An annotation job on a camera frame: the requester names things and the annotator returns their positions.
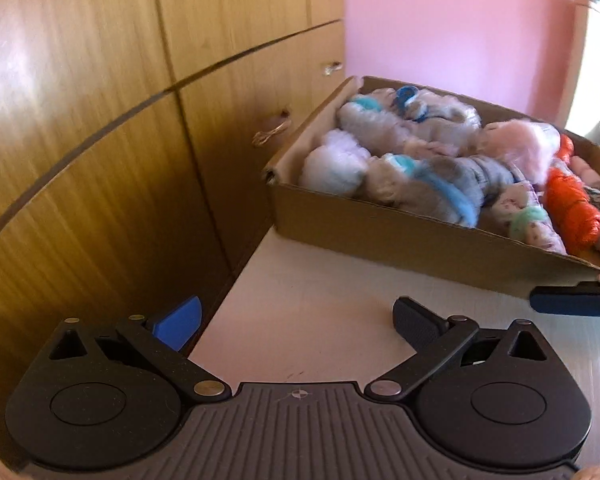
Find peach sock bundle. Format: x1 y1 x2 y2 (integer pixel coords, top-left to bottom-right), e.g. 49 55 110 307
582 155 600 195

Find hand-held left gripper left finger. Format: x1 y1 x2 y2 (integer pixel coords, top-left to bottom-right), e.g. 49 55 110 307
50 296 231 401

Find white bed headboard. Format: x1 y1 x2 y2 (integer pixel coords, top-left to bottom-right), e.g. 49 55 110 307
555 0 600 142

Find grey sock with blue trim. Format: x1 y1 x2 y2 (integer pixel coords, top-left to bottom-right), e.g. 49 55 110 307
394 84 483 144

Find patterned sock with green band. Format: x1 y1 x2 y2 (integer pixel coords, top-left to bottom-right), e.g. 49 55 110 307
484 184 567 254

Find dotted sock with teal band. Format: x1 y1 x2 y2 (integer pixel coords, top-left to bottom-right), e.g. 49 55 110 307
364 153 421 207

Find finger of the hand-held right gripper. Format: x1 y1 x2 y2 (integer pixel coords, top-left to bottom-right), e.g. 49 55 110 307
529 270 600 319

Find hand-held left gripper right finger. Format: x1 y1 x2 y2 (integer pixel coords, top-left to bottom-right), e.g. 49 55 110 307
366 296 549 401

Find grey blue sock roll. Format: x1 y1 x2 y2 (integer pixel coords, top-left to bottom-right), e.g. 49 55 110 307
399 157 481 229

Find teal and white sock roll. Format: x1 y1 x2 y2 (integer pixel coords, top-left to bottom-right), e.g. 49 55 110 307
337 94 399 136

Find white fluffy sock bundle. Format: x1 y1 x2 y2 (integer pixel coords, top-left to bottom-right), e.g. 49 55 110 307
299 129 372 197

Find cardboard box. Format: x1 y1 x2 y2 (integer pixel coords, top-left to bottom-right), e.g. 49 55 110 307
262 75 600 307

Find wooden wardrobe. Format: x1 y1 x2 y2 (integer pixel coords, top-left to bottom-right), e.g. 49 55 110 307
0 0 348 466

